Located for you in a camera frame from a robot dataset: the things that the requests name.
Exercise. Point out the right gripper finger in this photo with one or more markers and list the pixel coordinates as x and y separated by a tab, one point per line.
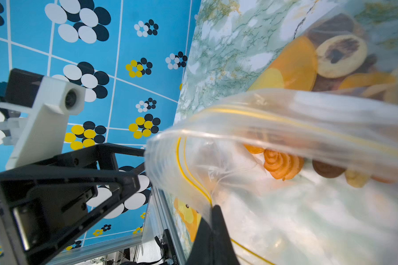
212	245

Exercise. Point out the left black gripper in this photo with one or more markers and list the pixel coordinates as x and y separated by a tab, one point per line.
46	205

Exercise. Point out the ziploc bag of cookies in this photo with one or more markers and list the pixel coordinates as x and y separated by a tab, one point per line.
288	120

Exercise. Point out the near left ziploc cookie bag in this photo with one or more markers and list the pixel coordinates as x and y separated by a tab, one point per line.
190	217

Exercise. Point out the aluminium front rail frame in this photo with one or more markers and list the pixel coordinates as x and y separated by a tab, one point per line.
158	220

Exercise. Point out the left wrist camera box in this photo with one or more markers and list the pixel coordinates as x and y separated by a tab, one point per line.
34	113

